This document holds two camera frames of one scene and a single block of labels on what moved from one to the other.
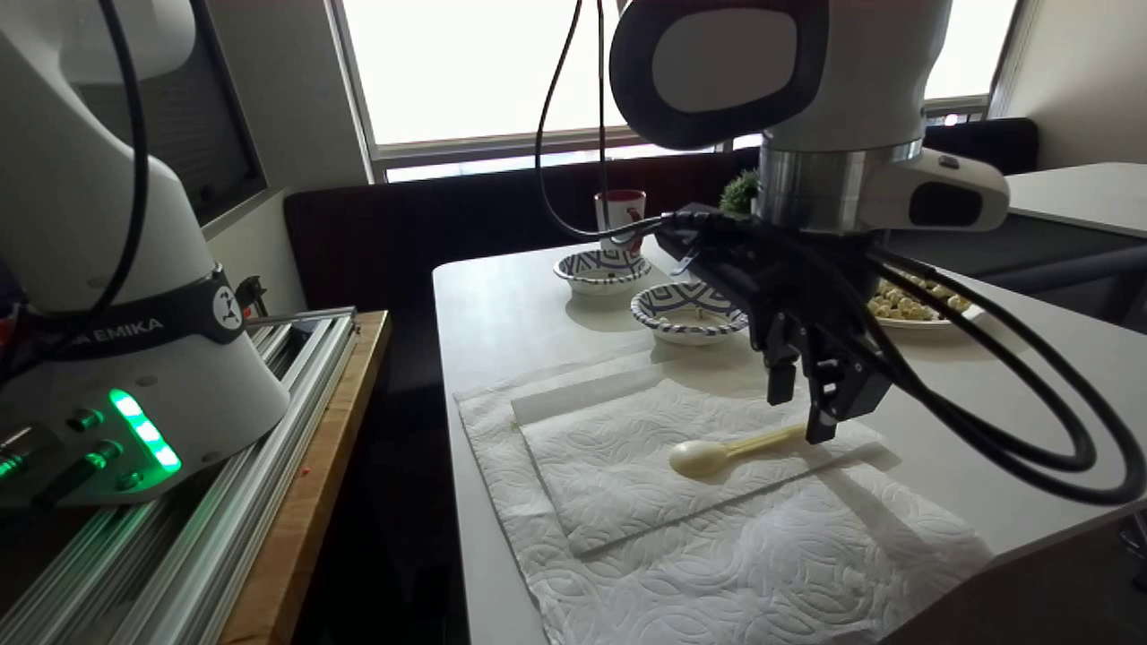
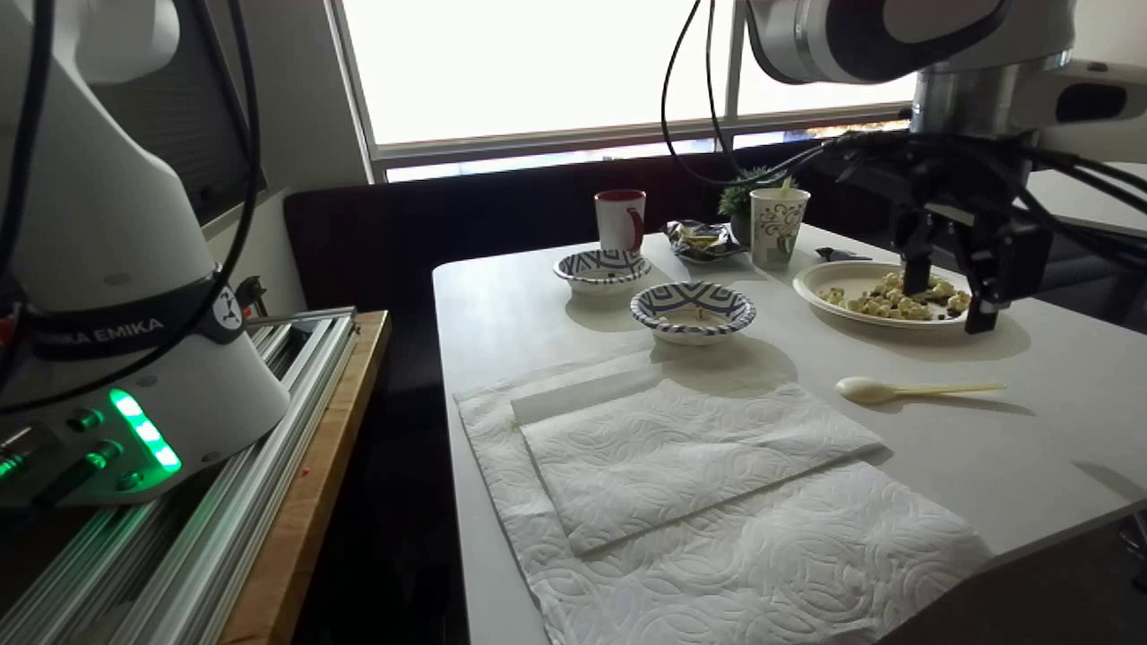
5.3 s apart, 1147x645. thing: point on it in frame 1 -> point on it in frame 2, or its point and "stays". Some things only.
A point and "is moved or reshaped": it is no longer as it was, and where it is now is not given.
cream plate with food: (895, 303) stays
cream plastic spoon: (706, 459) is moved or reshaped
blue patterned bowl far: (690, 315) stays
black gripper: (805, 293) -> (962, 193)
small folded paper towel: (605, 457) stays
